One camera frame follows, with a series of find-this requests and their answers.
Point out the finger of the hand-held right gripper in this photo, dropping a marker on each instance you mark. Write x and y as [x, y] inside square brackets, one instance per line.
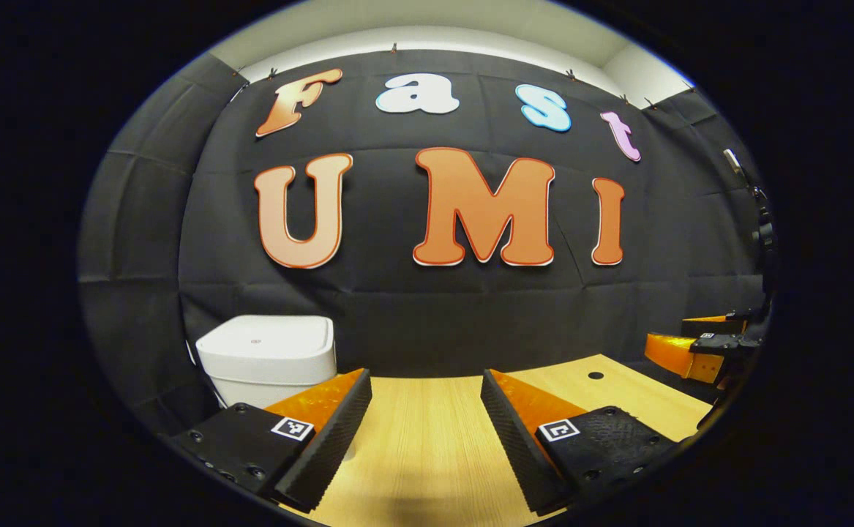
[716, 326]
[719, 344]

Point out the wooden desktop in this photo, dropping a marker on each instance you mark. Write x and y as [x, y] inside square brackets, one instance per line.
[419, 439]

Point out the black backdrop cloth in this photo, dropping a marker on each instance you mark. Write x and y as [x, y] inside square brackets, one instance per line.
[412, 315]

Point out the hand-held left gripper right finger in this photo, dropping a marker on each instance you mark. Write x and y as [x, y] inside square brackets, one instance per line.
[518, 446]

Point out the white desktop garbage bin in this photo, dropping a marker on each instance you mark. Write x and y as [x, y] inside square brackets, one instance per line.
[266, 351]

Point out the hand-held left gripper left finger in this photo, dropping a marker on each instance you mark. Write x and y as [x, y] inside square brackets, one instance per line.
[324, 446]

